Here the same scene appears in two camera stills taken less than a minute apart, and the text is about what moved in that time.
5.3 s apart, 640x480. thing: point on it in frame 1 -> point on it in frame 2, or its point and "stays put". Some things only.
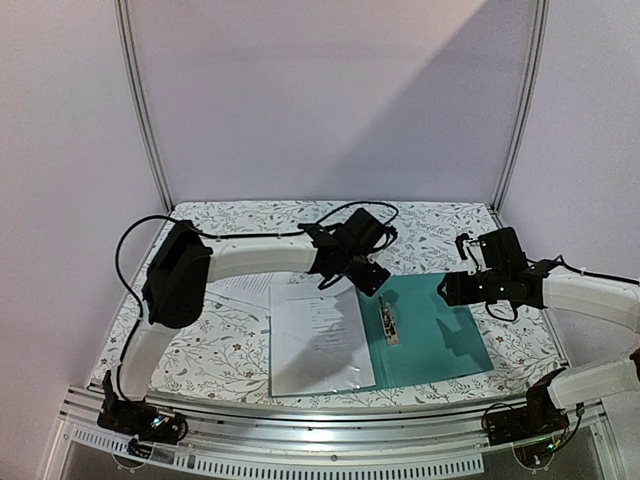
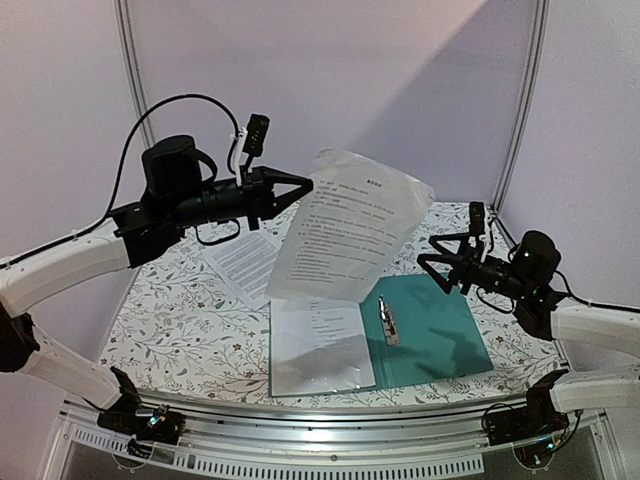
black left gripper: x=370 y=282 -> x=259 y=192
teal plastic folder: x=412 y=332 stays put
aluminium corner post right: x=537 y=54 stays put
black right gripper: x=455 y=290 -> x=465 y=262
